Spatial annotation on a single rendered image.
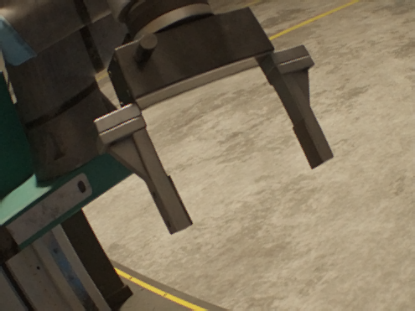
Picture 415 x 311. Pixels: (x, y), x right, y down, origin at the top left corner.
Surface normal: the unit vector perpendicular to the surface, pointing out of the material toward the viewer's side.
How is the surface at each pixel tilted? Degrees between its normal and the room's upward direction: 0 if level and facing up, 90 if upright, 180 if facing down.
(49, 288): 90
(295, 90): 66
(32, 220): 90
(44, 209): 90
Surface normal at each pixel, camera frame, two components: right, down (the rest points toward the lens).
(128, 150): 0.26, -0.25
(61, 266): 0.55, 0.06
